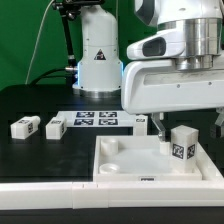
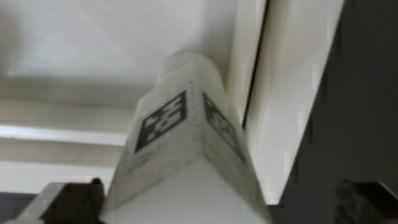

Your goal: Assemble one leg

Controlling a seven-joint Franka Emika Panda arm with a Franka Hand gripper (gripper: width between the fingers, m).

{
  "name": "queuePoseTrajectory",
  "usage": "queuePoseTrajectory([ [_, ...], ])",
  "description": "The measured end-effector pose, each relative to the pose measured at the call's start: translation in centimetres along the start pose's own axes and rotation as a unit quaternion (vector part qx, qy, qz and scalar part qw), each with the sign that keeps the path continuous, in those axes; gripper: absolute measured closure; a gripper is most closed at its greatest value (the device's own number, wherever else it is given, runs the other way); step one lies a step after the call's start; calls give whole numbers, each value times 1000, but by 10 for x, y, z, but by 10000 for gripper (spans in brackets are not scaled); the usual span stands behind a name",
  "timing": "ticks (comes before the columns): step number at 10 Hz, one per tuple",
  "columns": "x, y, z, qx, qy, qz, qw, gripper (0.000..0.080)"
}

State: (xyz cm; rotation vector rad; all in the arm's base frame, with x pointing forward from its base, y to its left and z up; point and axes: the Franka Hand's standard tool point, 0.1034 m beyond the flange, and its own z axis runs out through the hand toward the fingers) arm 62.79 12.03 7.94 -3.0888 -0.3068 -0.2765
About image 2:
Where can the white L-shaped fence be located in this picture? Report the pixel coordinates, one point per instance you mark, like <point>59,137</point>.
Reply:
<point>296,46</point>

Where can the white leg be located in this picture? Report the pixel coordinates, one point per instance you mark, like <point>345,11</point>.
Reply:
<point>186,181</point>

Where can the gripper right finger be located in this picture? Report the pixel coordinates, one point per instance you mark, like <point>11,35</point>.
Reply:
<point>367,203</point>

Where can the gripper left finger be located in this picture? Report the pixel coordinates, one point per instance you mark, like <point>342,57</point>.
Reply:
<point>66,205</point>

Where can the white square tabletop part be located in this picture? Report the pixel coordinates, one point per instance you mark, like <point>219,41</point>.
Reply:
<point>82,51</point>

